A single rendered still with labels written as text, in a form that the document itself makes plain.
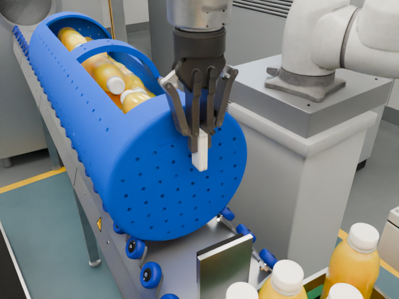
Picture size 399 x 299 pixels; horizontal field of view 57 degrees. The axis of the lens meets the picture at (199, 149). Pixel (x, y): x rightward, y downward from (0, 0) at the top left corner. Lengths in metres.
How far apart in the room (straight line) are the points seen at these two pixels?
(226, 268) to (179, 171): 0.18
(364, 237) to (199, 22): 0.38
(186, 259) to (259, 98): 0.54
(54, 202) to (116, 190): 1.88
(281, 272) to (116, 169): 0.29
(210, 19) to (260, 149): 0.69
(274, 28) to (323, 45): 1.42
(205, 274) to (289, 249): 0.66
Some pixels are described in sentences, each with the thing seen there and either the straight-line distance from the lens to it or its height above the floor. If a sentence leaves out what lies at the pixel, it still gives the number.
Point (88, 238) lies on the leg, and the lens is 1.88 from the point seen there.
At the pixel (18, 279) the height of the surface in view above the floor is 0.15.
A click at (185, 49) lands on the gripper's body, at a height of 1.34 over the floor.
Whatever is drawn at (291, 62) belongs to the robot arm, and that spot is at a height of 1.16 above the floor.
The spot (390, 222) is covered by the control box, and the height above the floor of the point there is 1.08.
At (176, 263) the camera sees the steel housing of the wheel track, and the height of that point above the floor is 0.93.
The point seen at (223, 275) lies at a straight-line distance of 0.64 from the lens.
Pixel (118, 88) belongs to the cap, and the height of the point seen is 1.15.
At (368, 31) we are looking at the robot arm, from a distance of 0.97.
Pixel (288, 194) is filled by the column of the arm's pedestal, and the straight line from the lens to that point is 1.12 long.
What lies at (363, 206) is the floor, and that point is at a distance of 2.50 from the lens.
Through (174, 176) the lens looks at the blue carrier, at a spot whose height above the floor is 1.10.
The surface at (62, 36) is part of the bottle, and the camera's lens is 1.32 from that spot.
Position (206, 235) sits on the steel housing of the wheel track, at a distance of 0.79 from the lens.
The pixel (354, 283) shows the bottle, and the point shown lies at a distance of 0.62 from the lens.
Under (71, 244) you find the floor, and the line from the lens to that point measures 2.17.
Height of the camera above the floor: 1.48
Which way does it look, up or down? 32 degrees down
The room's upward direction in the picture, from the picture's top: straight up
